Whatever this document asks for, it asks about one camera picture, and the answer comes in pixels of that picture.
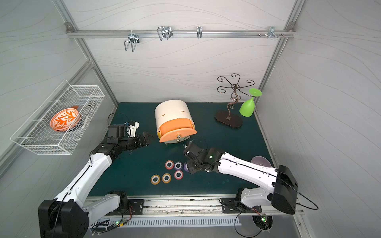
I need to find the purple tape roll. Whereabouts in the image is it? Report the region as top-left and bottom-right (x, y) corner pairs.
(183, 163), (189, 173)
(174, 162), (183, 171)

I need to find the red tape roll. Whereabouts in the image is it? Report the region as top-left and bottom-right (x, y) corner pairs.
(165, 160), (174, 170)
(174, 170), (184, 180)

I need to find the cream round drawer cabinet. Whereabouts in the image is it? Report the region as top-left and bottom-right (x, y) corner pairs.
(155, 100), (197, 144)

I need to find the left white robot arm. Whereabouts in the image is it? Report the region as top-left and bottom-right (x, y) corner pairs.
(38, 122), (152, 238)

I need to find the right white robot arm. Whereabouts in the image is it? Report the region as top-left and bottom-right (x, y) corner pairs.
(183, 142), (298, 215)

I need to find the orange tape roll left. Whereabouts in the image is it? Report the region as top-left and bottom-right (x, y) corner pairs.
(150, 175), (161, 185)

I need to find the orange tape roll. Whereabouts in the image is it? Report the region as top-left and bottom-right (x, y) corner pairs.
(162, 173), (172, 184)
(150, 175), (161, 185)

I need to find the orange tape roll right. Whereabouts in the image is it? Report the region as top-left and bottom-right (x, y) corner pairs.
(162, 173), (172, 184)

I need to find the brown metal cup stand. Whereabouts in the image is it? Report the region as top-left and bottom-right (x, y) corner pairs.
(215, 73), (255, 129)

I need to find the purple plate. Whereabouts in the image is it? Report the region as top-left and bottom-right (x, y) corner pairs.
(251, 156), (272, 167)

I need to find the green plastic goblet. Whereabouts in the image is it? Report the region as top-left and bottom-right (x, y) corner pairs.
(239, 88), (263, 117)

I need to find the orange patterned plate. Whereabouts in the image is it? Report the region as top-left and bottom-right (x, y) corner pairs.
(50, 106), (81, 132)

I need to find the metal hook left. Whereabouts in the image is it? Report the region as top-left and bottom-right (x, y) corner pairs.
(124, 31), (140, 53)

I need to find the metal hook middle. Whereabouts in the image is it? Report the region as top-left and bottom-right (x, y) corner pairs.
(157, 26), (173, 41)

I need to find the metal hook small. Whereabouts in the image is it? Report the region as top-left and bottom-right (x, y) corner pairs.
(196, 26), (202, 39)

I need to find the metal hook right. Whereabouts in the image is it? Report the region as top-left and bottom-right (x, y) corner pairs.
(258, 26), (284, 39)

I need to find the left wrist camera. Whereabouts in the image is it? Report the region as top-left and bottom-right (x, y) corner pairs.
(128, 121), (139, 137)

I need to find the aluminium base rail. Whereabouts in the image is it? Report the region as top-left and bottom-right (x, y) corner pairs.
(83, 194), (304, 221)

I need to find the white wire basket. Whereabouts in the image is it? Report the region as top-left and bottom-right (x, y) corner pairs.
(10, 80), (105, 156)

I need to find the aluminium top rail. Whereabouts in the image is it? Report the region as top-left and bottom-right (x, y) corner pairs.
(66, 28), (296, 39)

